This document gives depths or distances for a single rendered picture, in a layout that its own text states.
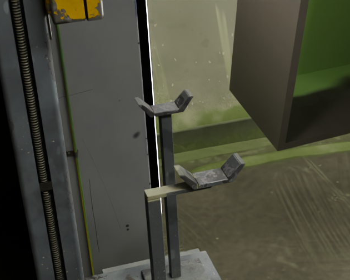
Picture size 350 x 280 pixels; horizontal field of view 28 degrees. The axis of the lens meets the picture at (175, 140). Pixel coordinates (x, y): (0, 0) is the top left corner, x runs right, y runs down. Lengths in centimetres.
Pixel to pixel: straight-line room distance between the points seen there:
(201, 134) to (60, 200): 214
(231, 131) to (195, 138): 16
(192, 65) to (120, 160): 161
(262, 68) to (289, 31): 22
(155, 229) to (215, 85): 221
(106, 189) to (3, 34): 74
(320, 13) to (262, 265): 87
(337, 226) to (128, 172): 127
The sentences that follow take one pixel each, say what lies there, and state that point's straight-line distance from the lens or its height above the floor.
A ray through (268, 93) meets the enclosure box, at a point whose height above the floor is 63.
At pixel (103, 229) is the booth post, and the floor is 66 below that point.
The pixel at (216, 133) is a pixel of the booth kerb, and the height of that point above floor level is 13.
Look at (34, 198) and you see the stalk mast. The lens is 86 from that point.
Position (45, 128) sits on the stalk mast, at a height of 116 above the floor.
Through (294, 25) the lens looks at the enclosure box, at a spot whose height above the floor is 89.
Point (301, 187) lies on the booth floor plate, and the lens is 278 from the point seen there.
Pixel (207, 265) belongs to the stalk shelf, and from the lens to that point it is 118.
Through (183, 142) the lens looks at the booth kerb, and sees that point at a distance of 296.
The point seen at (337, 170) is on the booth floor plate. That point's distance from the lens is 290.
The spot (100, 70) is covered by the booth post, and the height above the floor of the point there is 102.
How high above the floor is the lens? 152
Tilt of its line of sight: 28 degrees down
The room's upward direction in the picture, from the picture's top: 3 degrees counter-clockwise
